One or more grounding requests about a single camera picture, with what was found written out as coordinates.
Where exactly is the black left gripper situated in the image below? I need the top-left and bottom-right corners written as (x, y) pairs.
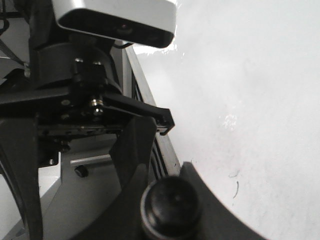
top-left (0, 0), bottom-right (175, 189)

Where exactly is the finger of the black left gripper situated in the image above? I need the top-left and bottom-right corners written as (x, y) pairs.
top-left (0, 117), bottom-right (43, 240)

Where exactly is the aluminium whiteboard tray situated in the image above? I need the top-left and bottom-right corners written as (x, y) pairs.
top-left (124, 46), bottom-right (182, 181)

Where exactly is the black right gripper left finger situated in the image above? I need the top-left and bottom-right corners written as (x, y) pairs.
top-left (72, 164), bottom-right (148, 240)

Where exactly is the black camera lens knob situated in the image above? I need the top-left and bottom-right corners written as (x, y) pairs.
top-left (140, 176), bottom-right (202, 240)

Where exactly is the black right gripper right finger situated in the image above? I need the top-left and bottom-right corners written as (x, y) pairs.
top-left (180, 162), bottom-right (265, 240)

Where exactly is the white whiteboard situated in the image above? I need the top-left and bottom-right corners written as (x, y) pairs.
top-left (133, 0), bottom-right (320, 240)

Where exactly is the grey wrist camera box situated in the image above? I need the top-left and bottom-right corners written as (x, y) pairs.
top-left (52, 0), bottom-right (177, 49)

